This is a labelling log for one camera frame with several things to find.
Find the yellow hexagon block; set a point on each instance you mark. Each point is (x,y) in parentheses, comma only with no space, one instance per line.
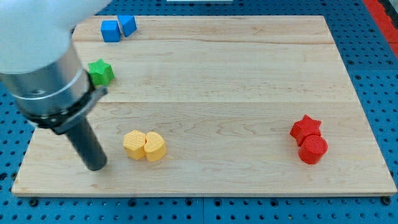
(133,143)

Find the red star block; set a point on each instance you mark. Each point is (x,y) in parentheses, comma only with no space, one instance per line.
(304,128)

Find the blue wedge block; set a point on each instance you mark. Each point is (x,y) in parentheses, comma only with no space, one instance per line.
(128,24)

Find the yellow heart block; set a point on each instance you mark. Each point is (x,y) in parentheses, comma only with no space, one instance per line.
(154,148)

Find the blue cube block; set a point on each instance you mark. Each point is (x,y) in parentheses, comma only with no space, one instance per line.
(110,31)

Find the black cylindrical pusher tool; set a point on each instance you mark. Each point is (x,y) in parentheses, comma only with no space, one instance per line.
(87,145)

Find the red strip at corner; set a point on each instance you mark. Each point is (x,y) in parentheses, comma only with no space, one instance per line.
(378,12)

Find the red cylinder block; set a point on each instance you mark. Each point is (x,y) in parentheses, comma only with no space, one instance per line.
(313,149)

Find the light wooden board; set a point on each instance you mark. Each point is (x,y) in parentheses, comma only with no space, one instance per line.
(224,93)

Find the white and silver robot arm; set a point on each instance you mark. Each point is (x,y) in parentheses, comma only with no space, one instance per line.
(39,64)

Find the green star block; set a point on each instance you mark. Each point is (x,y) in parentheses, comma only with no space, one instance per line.
(100,72)

